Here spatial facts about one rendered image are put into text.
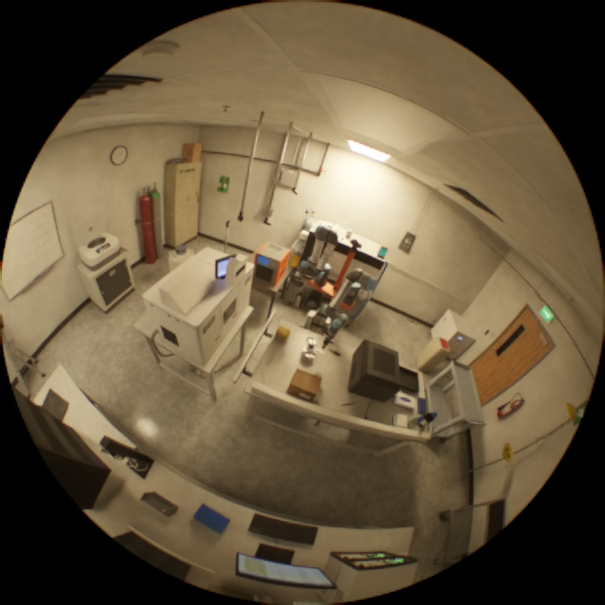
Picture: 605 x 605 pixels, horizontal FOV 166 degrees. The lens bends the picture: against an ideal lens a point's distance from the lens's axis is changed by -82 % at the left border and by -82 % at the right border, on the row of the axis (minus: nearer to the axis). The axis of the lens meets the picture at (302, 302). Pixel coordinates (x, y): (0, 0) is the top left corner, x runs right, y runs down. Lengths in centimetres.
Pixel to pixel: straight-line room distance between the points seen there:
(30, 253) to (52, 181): 98
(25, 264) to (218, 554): 376
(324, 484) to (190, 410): 175
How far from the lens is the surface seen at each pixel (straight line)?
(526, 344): 422
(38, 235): 373
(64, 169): 374
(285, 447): 257
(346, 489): 277
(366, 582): 155
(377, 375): 182
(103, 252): 353
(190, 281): 153
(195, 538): 170
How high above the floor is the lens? 249
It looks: 39 degrees down
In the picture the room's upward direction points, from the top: 20 degrees clockwise
